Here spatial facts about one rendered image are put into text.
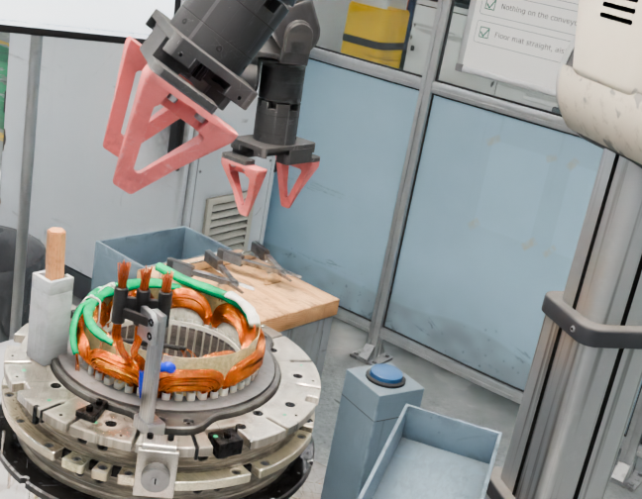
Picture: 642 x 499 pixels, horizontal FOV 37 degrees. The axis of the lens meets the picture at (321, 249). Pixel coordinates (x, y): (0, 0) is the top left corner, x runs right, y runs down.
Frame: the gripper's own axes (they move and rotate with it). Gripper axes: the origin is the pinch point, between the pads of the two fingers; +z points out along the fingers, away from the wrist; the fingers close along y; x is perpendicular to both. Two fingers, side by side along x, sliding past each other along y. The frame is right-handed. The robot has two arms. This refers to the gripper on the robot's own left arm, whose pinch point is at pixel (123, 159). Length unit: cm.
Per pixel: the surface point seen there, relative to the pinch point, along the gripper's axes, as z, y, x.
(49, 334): 22.7, -23.5, 10.2
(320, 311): 11, -48, 45
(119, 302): 13.0, -13.2, 10.4
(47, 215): 91, -299, 63
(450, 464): 11, -16, 52
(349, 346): 59, -250, 175
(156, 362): 15.2, -10.9, 15.5
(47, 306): 20.3, -23.5, 8.4
